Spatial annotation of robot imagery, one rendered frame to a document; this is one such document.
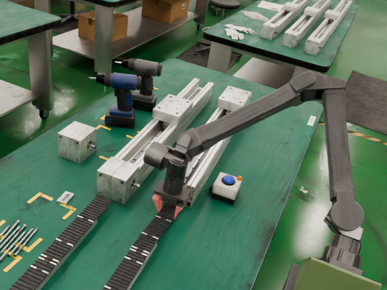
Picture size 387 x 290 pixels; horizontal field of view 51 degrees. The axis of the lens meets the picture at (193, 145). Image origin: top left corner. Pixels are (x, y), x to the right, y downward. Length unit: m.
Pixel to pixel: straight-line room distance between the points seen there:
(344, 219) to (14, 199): 0.93
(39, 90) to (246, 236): 2.23
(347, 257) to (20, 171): 1.02
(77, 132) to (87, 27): 2.84
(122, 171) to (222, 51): 1.96
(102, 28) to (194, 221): 2.63
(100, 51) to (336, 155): 2.89
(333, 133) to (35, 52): 2.31
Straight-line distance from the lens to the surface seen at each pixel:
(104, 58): 3.74
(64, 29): 5.19
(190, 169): 1.38
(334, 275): 1.03
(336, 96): 1.19
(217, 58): 3.11
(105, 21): 3.64
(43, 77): 3.09
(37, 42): 3.01
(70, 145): 1.45
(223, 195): 1.35
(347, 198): 1.08
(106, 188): 1.29
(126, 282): 1.05
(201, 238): 1.23
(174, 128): 1.54
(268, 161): 1.62
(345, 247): 1.07
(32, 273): 1.09
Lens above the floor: 1.64
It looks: 32 degrees down
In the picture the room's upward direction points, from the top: 10 degrees clockwise
